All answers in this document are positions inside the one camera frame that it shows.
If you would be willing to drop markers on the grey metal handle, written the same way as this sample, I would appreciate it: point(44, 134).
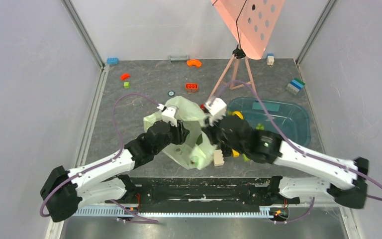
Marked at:
point(178, 58)

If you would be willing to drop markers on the cream lego brick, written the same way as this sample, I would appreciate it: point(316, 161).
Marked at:
point(218, 159)

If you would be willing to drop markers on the pink perforated panel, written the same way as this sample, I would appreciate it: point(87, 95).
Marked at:
point(251, 22)

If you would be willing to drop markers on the yellow wooden block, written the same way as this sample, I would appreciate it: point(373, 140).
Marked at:
point(235, 153)

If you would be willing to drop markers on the teal plastic tub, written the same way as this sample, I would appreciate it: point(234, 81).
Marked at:
point(292, 119)

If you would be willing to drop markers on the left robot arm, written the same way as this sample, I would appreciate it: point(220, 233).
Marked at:
point(67, 190)

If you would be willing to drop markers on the red arch block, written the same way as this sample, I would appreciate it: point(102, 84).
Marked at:
point(124, 76)

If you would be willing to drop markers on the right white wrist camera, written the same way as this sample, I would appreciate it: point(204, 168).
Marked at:
point(215, 110)

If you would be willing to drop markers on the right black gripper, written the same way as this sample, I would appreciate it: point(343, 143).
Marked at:
point(211, 134)

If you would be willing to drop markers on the green wooden block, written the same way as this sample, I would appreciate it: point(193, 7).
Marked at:
point(245, 158)

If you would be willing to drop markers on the red lego brick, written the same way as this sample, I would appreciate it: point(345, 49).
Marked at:
point(191, 87)

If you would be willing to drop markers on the pink tripod stand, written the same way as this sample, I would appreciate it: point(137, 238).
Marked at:
point(238, 55)

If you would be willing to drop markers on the white blue small brick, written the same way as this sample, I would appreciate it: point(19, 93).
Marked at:
point(270, 59)

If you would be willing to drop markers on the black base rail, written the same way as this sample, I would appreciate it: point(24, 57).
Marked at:
point(203, 194)

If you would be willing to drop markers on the small green cube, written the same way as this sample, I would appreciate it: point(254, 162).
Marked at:
point(126, 85)

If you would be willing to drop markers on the blue lego brick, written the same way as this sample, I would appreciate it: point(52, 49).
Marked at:
point(112, 61)

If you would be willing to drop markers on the green fake fruit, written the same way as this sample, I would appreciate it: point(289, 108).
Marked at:
point(260, 126)

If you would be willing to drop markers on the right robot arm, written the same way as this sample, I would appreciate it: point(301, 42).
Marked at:
point(342, 180)

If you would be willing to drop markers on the orange curved block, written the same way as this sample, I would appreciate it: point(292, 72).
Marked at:
point(194, 63)

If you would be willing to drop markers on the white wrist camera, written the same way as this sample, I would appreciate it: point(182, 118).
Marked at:
point(215, 110)
point(168, 114)

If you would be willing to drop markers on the yellow fake mango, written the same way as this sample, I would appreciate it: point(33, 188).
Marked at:
point(238, 114)

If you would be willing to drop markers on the grey blue green brick stack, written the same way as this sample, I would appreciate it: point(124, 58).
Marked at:
point(295, 86)

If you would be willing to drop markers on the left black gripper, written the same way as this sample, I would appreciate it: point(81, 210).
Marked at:
point(180, 132)

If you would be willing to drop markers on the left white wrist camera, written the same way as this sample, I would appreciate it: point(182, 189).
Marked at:
point(168, 114)

